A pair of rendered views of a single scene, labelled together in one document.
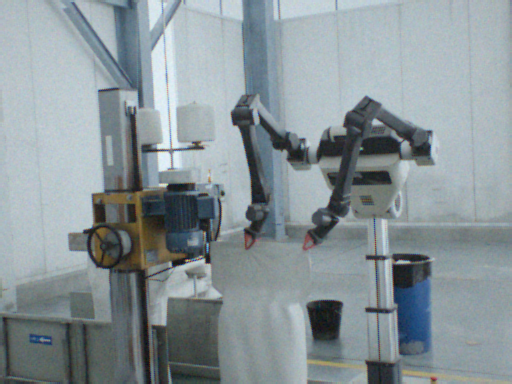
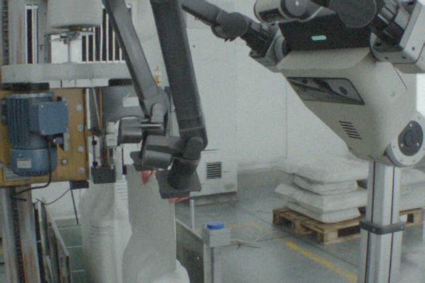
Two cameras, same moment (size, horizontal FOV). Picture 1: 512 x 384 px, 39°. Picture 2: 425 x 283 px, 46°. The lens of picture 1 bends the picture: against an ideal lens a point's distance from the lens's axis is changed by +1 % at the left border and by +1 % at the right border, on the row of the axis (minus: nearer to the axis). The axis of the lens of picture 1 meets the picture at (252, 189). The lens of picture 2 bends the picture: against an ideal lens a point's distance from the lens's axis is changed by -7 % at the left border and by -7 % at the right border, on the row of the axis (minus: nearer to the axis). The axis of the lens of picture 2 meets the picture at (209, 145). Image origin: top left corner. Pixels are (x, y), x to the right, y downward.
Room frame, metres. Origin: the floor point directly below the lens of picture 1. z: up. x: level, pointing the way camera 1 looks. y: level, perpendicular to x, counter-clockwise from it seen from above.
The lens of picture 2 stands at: (2.06, -1.10, 1.37)
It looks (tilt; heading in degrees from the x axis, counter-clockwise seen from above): 7 degrees down; 39
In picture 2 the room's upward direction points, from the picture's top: 1 degrees counter-clockwise
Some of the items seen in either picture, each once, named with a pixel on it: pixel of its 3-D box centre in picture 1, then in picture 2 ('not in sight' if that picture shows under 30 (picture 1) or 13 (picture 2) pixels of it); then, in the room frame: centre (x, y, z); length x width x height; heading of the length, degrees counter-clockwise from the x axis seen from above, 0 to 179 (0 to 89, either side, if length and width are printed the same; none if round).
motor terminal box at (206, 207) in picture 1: (208, 210); (48, 121); (2.93, 0.19, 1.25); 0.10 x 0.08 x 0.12; 176
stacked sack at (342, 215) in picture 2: not in sight; (321, 207); (6.20, 0.95, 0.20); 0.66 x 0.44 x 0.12; 61
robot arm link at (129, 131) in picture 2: (258, 206); (139, 122); (3.11, -0.02, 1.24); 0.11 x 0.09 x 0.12; 150
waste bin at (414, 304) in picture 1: (401, 302); not in sight; (5.20, -1.03, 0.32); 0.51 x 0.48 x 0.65; 151
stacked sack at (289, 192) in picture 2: not in sight; (313, 189); (6.35, 1.11, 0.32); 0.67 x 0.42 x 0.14; 155
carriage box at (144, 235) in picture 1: (140, 226); (36, 133); (3.08, 0.49, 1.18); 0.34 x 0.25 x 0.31; 151
